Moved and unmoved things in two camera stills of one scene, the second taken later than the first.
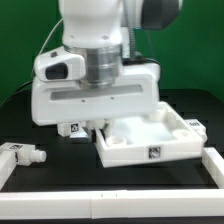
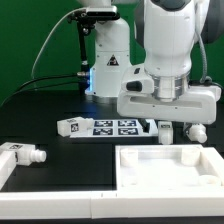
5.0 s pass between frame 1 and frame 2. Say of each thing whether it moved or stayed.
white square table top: moved
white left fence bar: stayed
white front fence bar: stayed
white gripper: moved
